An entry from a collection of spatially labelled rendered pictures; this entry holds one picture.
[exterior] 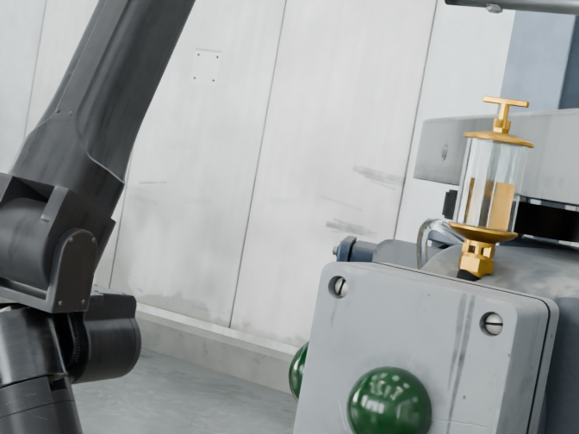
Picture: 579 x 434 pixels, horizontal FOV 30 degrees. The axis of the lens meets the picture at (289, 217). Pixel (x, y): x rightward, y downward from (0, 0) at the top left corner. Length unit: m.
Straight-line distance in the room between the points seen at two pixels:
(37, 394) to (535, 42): 4.88
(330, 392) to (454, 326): 0.05
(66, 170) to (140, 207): 6.45
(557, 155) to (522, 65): 4.89
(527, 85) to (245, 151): 2.02
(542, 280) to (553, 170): 0.17
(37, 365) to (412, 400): 0.41
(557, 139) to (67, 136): 0.32
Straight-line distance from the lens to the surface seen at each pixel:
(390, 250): 0.86
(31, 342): 0.74
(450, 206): 0.90
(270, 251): 6.57
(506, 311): 0.36
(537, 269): 0.46
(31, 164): 0.75
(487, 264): 0.45
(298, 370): 0.40
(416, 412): 0.36
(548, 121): 0.63
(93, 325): 0.78
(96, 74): 0.75
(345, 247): 0.88
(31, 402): 0.73
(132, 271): 7.20
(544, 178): 0.62
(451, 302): 0.37
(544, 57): 5.46
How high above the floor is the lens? 1.36
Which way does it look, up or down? 3 degrees down
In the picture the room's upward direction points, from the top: 10 degrees clockwise
